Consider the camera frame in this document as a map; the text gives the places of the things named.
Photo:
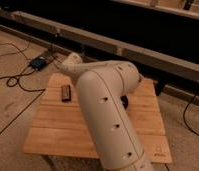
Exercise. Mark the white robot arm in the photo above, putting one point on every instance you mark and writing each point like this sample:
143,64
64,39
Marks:
100,86

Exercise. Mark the blue power adapter box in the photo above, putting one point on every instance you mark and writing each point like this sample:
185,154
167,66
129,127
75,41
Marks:
38,63

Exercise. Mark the small dark brown box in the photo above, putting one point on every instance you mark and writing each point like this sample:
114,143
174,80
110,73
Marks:
65,93

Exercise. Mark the long wooden beam rail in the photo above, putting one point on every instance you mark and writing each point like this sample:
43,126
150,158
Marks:
163,62

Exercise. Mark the wooden table board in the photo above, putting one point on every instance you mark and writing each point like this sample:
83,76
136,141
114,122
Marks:
58,128

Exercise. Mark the dark ceramic bowl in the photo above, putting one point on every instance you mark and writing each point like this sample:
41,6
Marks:
125,102

